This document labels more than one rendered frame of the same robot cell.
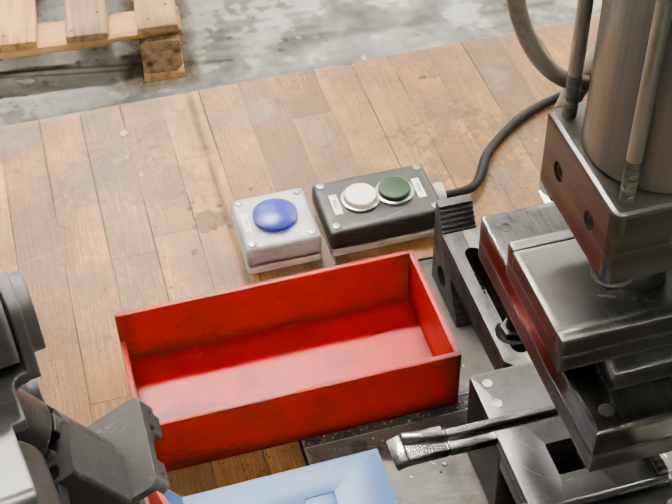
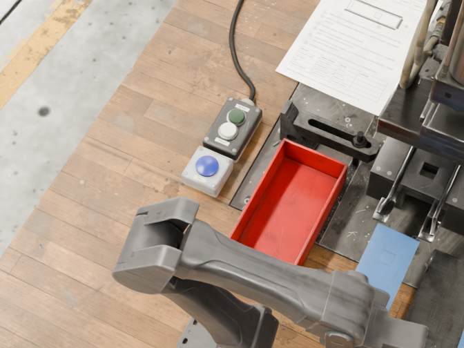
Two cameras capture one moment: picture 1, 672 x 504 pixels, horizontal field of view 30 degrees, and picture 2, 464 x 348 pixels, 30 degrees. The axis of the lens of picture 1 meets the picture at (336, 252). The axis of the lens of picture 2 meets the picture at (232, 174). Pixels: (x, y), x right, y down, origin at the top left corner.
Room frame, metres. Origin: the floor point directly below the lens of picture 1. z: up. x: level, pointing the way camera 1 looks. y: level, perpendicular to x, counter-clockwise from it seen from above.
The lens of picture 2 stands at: (0.26, 0.53, 2.23)
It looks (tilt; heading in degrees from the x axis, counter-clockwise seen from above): 61 degrees down; 316
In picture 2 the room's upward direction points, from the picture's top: 4 degrees counter-clockwise
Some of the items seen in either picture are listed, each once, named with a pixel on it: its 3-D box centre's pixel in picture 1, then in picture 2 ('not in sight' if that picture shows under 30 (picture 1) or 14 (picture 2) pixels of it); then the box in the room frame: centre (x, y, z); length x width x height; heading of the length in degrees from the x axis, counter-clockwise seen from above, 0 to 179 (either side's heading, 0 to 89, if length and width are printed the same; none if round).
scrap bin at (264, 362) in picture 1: (286, 358); (283, 218); (0.64, 0.04, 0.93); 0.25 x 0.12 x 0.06; 105
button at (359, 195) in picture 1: (360, 201); (228, 132); (0.83, -0.02, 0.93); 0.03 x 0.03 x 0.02
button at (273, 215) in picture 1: (275, 219); (207, 167); (0.81, 0.05, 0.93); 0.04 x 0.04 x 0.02
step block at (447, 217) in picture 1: (462, 261); (300, 126); (0.73, -0.11, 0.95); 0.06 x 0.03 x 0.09; 15
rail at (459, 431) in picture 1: (533, 421); (403, 168); (0.54, -0.14, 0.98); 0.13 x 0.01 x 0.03; 105
